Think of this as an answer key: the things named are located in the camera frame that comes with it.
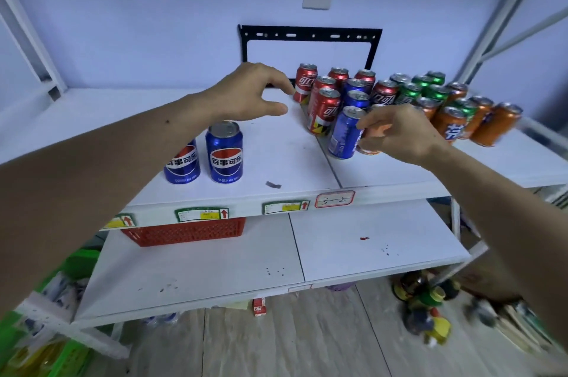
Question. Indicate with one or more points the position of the person's right hand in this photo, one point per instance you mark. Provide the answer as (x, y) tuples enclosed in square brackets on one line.
[(406, 135)]

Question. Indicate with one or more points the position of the person's left hand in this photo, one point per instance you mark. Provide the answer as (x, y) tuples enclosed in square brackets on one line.
[(239, 95)]

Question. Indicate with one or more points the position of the person's right fingers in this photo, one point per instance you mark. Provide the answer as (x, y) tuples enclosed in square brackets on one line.
[(375, 129)]

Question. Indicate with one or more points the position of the person's left thumb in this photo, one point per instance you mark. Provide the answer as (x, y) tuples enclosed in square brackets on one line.
[(274, 109)]

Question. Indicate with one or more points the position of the orange soda can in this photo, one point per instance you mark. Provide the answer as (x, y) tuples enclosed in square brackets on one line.
[(369, 151)]

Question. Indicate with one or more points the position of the person's right forearm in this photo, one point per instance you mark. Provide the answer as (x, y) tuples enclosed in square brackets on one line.
[(510, 212)]

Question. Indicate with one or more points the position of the person's left forearm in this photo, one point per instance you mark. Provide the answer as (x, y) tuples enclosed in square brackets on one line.
[(88, 177)]

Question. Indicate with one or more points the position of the blue soda can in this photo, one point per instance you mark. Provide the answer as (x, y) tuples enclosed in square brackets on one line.
[(356, 99), (356, 85), (183, 169), (225, 155), (344, 135)]

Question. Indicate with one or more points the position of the cluster of red cans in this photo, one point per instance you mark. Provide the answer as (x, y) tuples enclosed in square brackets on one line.
[(324, 113)]

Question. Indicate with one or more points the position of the cluster of green cans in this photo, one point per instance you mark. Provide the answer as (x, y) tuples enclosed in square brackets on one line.
[(410, 92)]

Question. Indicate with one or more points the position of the white metal shelf rack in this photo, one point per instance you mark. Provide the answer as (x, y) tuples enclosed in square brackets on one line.
[(399, 196)]

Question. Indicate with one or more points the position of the red bordered handwritten label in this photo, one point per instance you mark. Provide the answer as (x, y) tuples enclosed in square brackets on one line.
[(335, 199)]

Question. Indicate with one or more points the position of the green bordered shelf label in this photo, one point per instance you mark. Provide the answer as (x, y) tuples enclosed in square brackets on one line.
[(119, 222), (202, 214), (286, 207)]

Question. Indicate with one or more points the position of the cluster of orange cans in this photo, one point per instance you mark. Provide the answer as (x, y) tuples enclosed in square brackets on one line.
[(492, 124)]

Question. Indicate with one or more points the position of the red plastic basket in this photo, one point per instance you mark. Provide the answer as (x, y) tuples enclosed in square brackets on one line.
[(186, 232)]

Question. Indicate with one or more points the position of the purple plastic basket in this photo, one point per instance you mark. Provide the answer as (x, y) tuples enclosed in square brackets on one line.
[(341, 287)]

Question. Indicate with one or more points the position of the pile of colourful toys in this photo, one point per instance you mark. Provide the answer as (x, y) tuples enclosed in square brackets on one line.
[(426, 301)]

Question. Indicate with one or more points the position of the brown cardboard box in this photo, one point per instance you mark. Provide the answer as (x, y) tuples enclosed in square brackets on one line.
[(492, 277)]

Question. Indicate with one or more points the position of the small red white box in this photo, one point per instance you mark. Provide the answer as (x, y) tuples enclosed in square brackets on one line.
[(259, 306)]

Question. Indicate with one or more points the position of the green plastic crate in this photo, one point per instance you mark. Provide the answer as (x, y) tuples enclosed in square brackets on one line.
[(80, 263)]

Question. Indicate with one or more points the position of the white blue printed bag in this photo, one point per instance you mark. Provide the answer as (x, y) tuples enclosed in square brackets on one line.
[(62, 292)]

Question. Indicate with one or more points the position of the black wall mount bracket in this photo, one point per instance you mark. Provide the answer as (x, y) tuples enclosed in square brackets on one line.
[(310, 32)]

